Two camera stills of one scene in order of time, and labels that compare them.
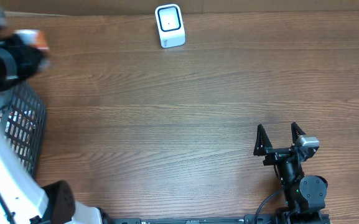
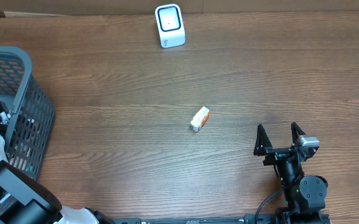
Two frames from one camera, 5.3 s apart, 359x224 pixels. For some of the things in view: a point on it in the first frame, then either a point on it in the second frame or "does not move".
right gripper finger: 262,142 does not move
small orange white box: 32,37 -> 200,119
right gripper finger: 296,131 does not move
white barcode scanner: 170,25 does not move
